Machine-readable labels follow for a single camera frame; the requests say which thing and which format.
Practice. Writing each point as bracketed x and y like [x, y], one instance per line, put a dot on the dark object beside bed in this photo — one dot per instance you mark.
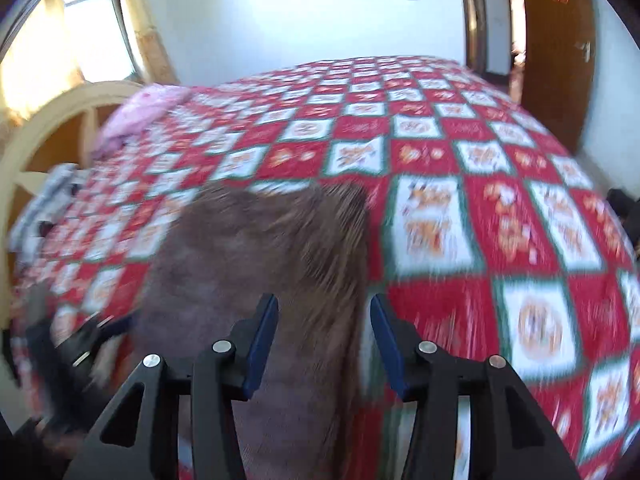
[625, 215]

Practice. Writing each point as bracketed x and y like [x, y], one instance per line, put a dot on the window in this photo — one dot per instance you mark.
[75, 35]

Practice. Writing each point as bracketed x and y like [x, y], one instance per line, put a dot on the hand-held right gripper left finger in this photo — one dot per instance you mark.
[260, 345]

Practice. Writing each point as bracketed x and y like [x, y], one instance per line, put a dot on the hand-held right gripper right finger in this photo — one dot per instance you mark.
[390, 345]

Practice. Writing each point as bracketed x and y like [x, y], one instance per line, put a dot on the cream wooden headboard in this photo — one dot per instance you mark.
[30, 130]

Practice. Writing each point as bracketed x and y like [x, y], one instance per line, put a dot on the yellow patterned curtain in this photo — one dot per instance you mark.
[150, 25]

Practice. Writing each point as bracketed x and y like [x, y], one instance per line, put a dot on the brown wooden door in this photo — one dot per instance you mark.
[555, 60]

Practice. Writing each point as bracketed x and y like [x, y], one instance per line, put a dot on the pink quilt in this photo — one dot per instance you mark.
[140, 112]

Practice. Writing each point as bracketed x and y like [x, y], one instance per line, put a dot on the brown knit sweater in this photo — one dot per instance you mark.
[260, 260]

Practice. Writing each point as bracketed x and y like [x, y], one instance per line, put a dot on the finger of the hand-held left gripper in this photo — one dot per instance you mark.
[122, 325]

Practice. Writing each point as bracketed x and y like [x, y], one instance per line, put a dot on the red checkered printed blanket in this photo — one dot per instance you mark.
[475, 210]

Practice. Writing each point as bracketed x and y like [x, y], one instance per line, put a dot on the grey pillow with brown dots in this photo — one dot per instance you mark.
[50, 195]

